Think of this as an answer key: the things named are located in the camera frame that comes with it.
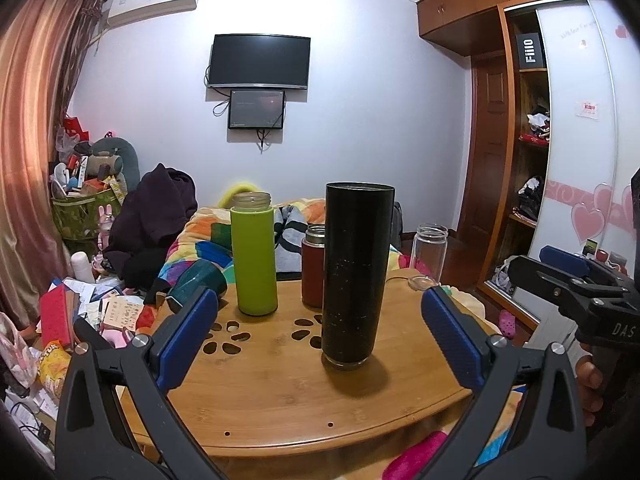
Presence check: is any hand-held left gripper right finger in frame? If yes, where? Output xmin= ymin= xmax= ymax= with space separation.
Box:
xmin=421 ymin=286 xmax=587 ymax=480

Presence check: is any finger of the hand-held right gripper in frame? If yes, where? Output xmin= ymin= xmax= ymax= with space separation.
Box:
xmin=507 ymin=255 xmax=602 ymax=320
xmin=539 ymin=245 xmax=627 ymax=292

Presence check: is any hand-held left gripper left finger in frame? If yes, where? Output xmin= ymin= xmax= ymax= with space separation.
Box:
xmin=54 ymin=286 xmax=222 ymax=480

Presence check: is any tall black cup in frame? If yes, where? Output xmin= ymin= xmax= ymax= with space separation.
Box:
xmin=321 ymin=181 xmax=396 ymax=367

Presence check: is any dark teal cup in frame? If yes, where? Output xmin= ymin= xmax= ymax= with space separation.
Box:
xmin=165 ymin=258 xmax=229 ymax=315

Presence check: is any clear glass cup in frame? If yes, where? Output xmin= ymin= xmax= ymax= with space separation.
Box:
xmin=409 ymin=223 xmax=449 ymax=287

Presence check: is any red-brown thermos cup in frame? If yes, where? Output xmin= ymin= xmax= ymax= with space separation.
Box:
xmin=300 ymin=223 xmax=327 ymax=310

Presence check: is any person's right hand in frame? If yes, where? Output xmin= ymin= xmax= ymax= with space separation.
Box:
xmin=575 ymin=342 xmax=607 ymax=427

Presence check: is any pink slipper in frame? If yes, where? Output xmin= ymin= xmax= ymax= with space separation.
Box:
xmin=497 ymin=309 xmax=519 ymax=339

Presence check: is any black shiny bag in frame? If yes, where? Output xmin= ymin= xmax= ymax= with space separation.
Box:
xmin=517 ymin=175 xmax=546 ymax=222

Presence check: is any green bottle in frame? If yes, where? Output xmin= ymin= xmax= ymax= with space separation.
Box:
xmin=229 ymin=191 xmax=279 ymax=317

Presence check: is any round wooden table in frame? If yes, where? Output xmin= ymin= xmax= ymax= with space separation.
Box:
xmin=117 ymin=267 xmax=502 ymax=462

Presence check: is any pink cloth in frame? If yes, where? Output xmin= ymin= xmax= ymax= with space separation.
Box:
xmin=382 ymin=430 xmax=449 ymax=480

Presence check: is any white bottle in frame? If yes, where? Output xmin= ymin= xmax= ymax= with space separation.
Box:
xmin=70 ymin=251 xmax=96 ymax=284

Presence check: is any brown wooden door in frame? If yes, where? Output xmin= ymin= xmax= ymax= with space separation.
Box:
xmin=457 ymin=54 xmax=507 ymax=252

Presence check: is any dark clothing pile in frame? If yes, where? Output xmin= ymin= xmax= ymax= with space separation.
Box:
xmin=102 ymin=162 xmax=200 ymax=295

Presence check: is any yellow snack bag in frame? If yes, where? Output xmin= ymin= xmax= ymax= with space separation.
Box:
xmin=37 ymin=340 xmax=74 ymax=400

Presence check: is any red book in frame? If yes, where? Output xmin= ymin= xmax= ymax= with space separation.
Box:
xmin=38 ymin=287 xmax=77 ymax=349

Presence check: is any wooden wardrobe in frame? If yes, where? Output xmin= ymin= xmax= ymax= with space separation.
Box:
xmin=416 ymin=0 xmax=640 ymax=332

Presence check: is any pink bunny toy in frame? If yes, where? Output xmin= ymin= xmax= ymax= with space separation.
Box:
xmin=97 ymin=204 xmax=117 ymax=257

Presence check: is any grey striped cloth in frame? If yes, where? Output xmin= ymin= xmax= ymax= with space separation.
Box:
xmin=272 ymin=204 xmax=312 ymax=281

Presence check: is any yellow-green plush item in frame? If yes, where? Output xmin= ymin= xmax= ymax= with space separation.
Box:
xmin=217 ymin=179 xmax=259 ymax=209

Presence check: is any green storage basket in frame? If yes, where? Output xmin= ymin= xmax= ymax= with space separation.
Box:
xmin=51 ymin=192 xmax=126 ymax=242

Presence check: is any pink plastic bag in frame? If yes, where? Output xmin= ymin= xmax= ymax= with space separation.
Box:
xmin=0 ymin=312 xmax=39 ymax=392

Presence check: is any grey plush toy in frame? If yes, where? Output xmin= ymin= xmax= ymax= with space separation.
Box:
xmin=74 ymin=134 xmax=142 ymax=195

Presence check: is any black box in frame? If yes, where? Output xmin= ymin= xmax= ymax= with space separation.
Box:
xmin=513 ymin=30 xmax=544 ymax=72

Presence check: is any red bag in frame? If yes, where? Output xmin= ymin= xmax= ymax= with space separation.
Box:
xmin=62 ymin=115 xmax=91 ymax=144

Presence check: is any pink-brown curtain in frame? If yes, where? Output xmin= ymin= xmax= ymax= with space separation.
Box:
xmin=0 ymin=0 xmax=109 ymax=333

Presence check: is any white air conditioner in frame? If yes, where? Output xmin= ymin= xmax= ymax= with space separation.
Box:
xmin=103 ymin=0 xmax=203 ymax=29

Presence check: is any small wall monitor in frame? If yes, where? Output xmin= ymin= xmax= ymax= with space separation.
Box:
xmin=228 ymin=89 xmax=286 ymax=131

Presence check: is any wall television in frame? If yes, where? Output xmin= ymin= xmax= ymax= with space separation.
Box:
xmin=207 ymin=33 xmax=311 ymax=90

